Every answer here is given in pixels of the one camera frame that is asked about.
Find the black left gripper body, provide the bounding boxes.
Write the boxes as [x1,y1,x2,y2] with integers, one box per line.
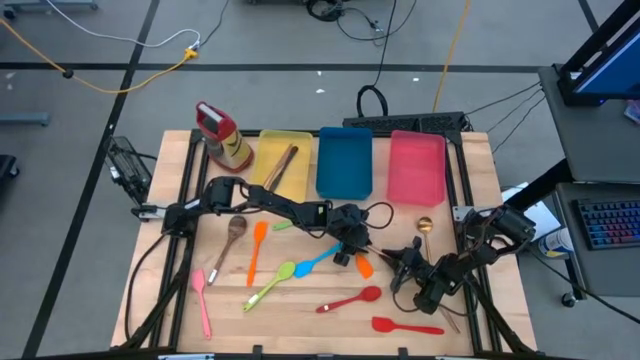
[333,222,375,267]

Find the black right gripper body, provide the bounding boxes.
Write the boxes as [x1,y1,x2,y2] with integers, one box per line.
[389,237,436,294]

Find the orange silicone spatula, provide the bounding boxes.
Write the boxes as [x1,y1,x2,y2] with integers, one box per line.
[354,253,375,280]
[246,221,270,288]

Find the gold metal spoon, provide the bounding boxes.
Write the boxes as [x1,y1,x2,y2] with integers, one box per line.
[417,216,435,265]

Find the red silicone spoon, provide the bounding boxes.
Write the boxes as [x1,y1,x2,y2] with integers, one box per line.
[315,285,383,315]

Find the blue silicone spoon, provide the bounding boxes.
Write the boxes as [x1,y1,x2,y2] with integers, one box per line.
[293,242,344,279]

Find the red silicone spatula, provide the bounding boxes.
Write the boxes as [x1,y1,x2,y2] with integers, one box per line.
[371,316,446,336]

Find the copper fork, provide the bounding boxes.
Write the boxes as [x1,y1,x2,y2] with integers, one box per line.
[439,304,463,335]

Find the green silicone spoon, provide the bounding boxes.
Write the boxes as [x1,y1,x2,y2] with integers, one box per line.
[243,261,297,313]

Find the black knife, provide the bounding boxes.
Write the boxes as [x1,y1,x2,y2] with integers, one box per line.
[268,145,300,193]

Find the dark wooden spoon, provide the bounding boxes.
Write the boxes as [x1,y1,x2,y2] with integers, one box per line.
[207,214,248,287]

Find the pink silicone spatula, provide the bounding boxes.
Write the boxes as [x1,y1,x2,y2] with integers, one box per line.
[190,268,213,340]

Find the blue plastic bin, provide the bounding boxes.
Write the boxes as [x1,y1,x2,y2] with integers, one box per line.
[315,126,375,201]

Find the yellow plastic bin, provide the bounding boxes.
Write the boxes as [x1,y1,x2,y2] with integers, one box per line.
[248,129,314,204]

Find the pink plastic bin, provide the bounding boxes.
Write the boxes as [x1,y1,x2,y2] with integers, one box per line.
[386,130,448,208]

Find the white blue can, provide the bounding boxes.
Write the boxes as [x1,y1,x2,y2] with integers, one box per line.
[537,227,575,260]

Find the grey keyboard shelf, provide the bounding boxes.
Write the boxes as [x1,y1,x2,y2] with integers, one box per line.
[553,182,640,300]

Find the backlit keyboard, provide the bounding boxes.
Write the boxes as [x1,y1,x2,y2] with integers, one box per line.
[574,198,640,251]

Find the grey desk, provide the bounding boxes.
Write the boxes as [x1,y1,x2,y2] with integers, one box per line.
[538,64,640,185]

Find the black mesh power box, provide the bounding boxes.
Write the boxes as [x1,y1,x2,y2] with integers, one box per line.
[103,135,154,205]

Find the black monitor blue screen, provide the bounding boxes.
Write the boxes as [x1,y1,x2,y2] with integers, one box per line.
[556,0,640,108]

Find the grey floor bar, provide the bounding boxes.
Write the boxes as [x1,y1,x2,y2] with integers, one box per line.
[0,111,51,127]

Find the black chair base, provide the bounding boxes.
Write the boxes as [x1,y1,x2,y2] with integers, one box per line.
[0,153,21,182]

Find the grey cart base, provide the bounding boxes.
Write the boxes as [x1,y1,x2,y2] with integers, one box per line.
[3,0,100,14]

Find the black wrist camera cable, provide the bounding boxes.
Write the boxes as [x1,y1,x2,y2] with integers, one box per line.
[358,201,396,232]

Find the black aluminium table frame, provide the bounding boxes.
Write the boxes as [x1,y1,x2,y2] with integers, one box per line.
[119,127,537,357]

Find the black coiled cable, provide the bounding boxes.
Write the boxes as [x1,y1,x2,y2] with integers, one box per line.
[355,0,401,119]

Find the black stand post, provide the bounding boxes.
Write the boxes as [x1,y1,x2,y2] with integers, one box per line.
[504,158,575,211]

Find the steel box grater red handle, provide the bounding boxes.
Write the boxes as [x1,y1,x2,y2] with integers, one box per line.
[195,101,255,174]

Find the thin black cable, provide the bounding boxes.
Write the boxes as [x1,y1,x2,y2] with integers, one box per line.
[485,88,545,134]
[464,81,544,117]
[491,95,548,155]

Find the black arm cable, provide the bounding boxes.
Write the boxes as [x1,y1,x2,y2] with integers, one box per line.
[514,239,640,325]
[123,230,169,346]

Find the yellow floor cable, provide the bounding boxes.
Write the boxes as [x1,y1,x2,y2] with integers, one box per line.
[0,16,200,95]
[432,0,473,114]

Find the black cable bundle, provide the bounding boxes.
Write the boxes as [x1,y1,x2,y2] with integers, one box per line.
[305,0,422,47]

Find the white floor cable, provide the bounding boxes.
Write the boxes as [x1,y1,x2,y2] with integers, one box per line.
[46,0,203,50]

